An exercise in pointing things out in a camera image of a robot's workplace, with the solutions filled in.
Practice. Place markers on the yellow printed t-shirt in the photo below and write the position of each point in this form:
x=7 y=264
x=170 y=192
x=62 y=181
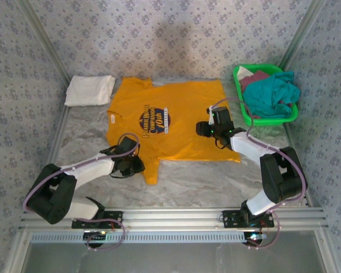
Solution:
x=184 y=113

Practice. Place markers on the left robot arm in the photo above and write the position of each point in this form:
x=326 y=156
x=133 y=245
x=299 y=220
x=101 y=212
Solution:
x=88 y=170

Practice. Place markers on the green plastic laundry basket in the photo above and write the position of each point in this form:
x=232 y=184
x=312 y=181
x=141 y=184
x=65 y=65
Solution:
x=270 y=121

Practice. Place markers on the crumpled white cloth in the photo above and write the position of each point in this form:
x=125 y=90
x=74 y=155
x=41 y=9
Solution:
x=242 y=73

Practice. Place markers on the maroon t-shirt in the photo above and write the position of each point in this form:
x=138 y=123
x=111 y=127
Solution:
x=253 y=78

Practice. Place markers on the teal t-shirt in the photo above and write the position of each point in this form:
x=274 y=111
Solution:
x=268 y=95

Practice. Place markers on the folded white t-shirt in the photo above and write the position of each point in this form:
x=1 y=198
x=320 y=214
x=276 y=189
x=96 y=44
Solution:
x=88 y=91

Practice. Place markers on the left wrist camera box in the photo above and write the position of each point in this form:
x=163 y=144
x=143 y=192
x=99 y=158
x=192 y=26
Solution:
x=128 y=145

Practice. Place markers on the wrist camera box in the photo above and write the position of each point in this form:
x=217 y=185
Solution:
x=128 y=145
x=222 y=116

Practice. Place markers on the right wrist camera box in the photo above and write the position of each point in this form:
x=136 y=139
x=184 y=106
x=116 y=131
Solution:
x=222 y=116

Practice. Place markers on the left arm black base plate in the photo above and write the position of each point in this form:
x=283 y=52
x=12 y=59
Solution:
x=113 y=216

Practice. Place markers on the aluminium mounting rail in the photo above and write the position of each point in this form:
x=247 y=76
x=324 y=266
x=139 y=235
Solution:
x=173 y=217

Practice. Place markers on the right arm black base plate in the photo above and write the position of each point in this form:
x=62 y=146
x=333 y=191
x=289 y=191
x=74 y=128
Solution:
x=231 y=219

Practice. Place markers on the aluminium frame post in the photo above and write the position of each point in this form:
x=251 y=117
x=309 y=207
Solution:
x=301 y=37
x=45 y=42

